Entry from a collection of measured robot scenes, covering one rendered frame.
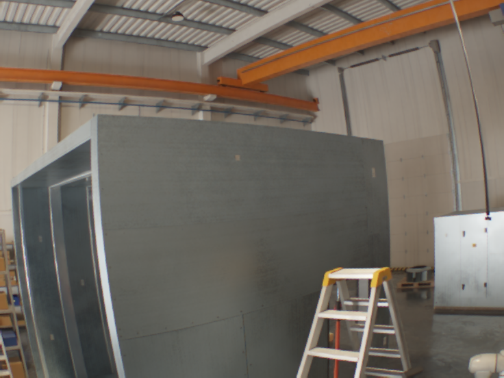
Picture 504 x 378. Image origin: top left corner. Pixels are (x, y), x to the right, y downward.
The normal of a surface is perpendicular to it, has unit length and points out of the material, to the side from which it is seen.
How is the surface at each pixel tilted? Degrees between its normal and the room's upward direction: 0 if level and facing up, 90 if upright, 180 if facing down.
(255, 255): 90
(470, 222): 90
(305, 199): 90
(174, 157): 90
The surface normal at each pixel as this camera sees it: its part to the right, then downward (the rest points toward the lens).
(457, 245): -0.76, 0.00
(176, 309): 0.65, -0.11
